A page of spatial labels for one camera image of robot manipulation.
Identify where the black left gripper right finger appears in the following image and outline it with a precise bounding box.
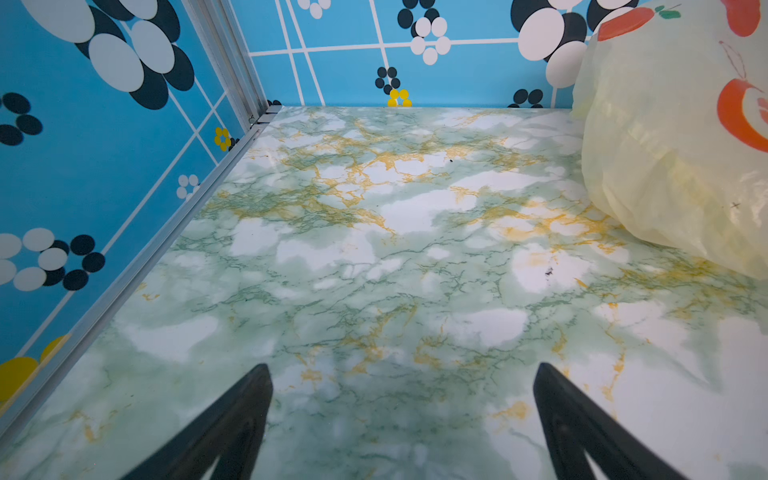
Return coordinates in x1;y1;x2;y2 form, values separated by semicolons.
533;363;683;479

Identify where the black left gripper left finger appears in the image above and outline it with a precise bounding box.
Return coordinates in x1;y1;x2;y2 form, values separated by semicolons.
124;364;273;479

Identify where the yellowish printed plastic bag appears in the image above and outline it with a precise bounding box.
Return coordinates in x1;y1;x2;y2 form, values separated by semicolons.
573;1;767;280

